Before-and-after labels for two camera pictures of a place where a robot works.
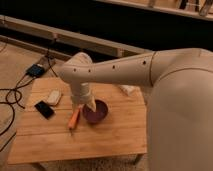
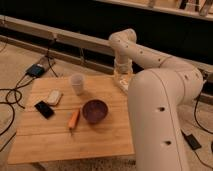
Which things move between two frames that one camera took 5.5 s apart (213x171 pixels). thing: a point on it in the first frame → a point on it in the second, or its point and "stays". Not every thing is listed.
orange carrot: [73, 120] stays
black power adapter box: [35, 70] stays
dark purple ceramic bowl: [97, 116] stays
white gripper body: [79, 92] → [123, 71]
